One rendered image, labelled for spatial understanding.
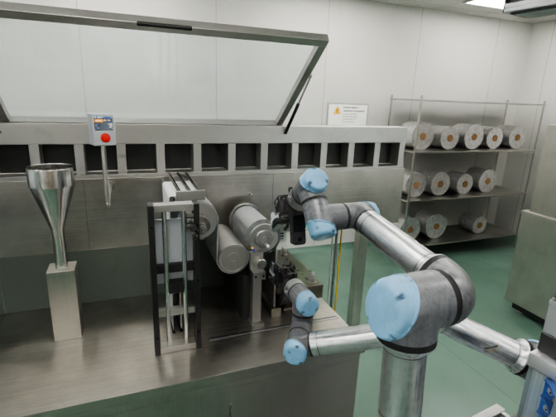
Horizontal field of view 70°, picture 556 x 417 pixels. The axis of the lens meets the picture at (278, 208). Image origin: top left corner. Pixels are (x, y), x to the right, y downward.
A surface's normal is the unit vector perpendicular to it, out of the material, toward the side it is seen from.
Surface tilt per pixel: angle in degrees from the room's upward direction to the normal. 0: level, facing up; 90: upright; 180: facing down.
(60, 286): 90
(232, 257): 90
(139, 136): 90
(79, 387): 0
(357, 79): 90
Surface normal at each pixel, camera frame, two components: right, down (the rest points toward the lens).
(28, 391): 0.04, -0.96
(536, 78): -0.94, 0.06
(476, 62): 0.36, 0.26
